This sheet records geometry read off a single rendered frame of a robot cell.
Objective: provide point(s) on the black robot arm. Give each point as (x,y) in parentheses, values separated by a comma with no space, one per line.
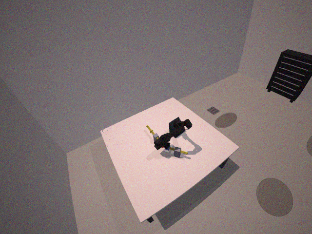
(165,138)

